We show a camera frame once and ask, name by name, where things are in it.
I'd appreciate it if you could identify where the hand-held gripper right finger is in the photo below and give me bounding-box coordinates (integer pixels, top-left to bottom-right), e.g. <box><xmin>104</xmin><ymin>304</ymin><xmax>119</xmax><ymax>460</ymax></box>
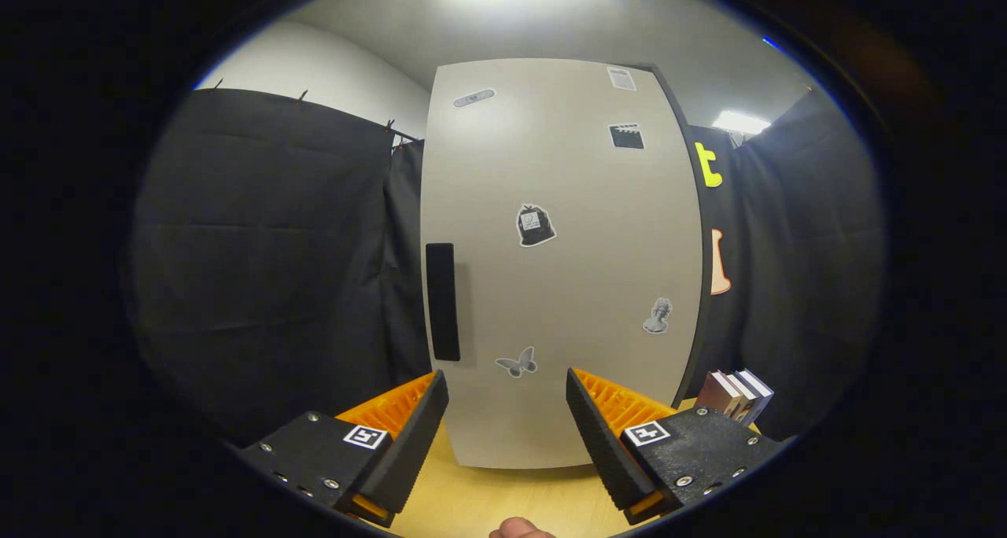
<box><xmin>565</xmin><ymin>367</ymin><xmax>788</xmax><ymax>527</ymax></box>

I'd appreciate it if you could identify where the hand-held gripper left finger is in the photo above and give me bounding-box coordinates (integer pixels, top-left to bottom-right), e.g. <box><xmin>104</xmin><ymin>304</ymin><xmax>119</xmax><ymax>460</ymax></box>
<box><xmin>236</xmin><ymin>369</ymin><xmax>450</xmax><ymax>529</ymax></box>

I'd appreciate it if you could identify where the black door handle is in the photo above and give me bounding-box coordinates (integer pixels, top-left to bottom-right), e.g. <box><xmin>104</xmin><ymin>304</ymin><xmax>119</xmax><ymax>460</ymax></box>
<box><xmin>426</xmin><ymin>243</ymin><xmax>462</xmax><ymax>363</ymax></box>

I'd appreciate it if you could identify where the beige cabinet door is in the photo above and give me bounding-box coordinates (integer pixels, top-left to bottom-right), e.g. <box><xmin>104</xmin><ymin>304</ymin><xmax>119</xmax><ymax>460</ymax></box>
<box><xmin>419</xmin><ymin>58</ymin><xmax>703</xmax><ymax>470</ymax></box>

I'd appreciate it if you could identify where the white book red print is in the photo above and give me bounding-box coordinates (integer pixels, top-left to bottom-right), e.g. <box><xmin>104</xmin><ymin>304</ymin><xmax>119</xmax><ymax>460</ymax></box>
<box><xmin>722</xmin><ymin>371</ymin><xmax>760</xmax><ymax>423</ymax></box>

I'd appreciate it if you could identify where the grey blue book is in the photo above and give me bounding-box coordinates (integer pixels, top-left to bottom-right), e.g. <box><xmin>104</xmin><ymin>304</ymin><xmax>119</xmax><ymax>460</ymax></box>
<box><xmin>736</xmin><ymin>368</ymin><xmax>776</xmax><ymax>426</ymax></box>

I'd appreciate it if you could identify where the black backdrop cloth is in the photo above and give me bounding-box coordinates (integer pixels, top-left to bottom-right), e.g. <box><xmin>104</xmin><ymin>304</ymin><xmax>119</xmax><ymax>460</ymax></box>
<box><xmin>130</xmin><ymin>87</ymin><xmax>886</xmax><ymax>444</ymax></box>

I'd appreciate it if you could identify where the dark grey cabinet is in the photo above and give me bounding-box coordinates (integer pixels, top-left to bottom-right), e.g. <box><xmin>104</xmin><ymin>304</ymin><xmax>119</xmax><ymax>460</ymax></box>
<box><xmin>645</xmin><ymin>61</ymin><xmax>714</xmax><ymax>407</ymax></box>

